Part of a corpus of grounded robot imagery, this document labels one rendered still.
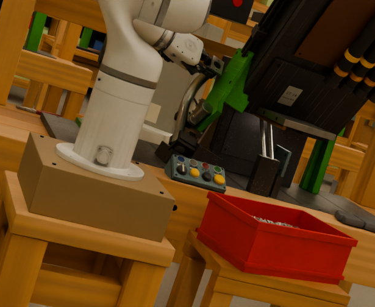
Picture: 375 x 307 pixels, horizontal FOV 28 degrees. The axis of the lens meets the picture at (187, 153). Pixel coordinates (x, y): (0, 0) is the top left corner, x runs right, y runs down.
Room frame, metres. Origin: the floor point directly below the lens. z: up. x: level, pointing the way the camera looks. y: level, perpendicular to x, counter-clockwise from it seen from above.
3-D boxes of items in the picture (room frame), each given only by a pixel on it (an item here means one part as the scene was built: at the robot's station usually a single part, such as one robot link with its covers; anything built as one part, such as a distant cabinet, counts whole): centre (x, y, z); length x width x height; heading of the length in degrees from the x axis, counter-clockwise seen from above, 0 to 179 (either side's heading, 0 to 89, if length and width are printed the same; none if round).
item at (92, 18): (2.66, 0.00, 1.23); 1.30 x 0.05 x 0.09; 109
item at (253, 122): (2.48, -0.18, 1.07); 0.30 x 0.18 x 0.34; 109
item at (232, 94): (2.23, -0.07, 1.17); 0.13 x 0.12 x 0.20; 109
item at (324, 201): (2.31, -0.12, 0.89); 1.10 x 0.42 x 0.02; 109
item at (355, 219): (2.17, -0.55, 0.91); 0.20 x 0.11 x 0.03; 107
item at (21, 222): (1.55, 0.17, 0.83); 0.32 x 0.32 x 0.04; 20
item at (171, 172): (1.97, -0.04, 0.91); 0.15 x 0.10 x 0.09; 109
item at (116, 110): (1.55, 0.16, 1.04); 0.19 x 0.19 x 0.18
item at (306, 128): (2.25, -0.23, 1.11); 0.39 x 0.16 x 0.03; 19
